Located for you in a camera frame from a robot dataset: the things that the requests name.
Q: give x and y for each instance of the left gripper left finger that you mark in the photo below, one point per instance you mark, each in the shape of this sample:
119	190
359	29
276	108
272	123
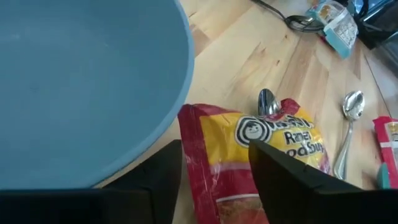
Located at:
93	208

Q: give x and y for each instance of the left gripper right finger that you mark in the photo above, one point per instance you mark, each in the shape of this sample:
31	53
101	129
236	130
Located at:
311	202

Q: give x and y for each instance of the red beef ramen pack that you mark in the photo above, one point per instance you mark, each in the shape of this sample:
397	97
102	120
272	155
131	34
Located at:
388	140

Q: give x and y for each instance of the red and yellow ramen pack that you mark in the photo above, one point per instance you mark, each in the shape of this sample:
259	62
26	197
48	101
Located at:
224	140

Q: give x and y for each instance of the blue round bowl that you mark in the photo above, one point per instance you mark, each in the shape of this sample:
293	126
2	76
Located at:
77	77

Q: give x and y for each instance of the silver metal spoon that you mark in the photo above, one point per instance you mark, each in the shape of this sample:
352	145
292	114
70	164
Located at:
354	104
267	101

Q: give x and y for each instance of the light blue ramen pack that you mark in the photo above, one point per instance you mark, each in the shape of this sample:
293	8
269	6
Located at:
339	31

